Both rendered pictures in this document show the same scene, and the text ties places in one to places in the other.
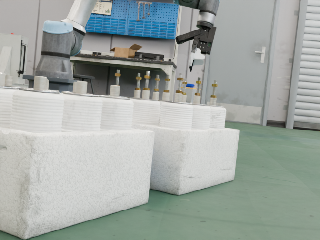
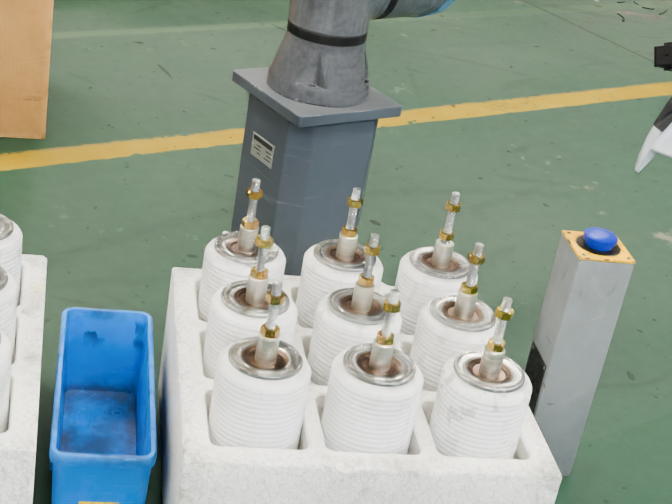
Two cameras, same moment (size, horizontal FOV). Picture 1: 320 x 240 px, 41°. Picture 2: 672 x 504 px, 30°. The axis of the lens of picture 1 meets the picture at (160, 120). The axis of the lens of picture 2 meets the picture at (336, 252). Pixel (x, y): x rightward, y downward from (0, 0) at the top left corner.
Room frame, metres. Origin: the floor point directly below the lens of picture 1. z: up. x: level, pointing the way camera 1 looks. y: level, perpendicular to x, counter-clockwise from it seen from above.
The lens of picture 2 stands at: (0.54, -0.83, 0.92)
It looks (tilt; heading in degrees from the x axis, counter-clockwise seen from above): 27 degrees down; 44
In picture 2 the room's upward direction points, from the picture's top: 10 degrees clockwise
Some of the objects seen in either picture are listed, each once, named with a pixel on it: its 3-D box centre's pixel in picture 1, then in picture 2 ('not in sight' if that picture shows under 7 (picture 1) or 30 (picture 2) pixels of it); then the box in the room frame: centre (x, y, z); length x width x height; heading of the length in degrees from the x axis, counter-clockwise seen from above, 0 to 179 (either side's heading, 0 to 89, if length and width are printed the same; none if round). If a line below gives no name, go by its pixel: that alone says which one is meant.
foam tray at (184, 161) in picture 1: (160, 149); (337, 426); (1.43, -0.01, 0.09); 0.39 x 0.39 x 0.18; 58
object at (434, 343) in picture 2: not in sight; (446, 381); (1.53, -0.08, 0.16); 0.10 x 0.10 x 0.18
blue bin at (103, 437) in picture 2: not in sight; (101, 419); (1.22, 0.16, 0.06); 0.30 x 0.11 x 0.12; 58
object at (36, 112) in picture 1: (35, 138); not in sight; (0.82, 0.23, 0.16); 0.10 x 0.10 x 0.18
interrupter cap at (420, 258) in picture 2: not in sight; (440, 263); (1.59, 0.02, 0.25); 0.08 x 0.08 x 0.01
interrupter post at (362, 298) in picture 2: (165, 97); (362, 296); (1.43, -0.01, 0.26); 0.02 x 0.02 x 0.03
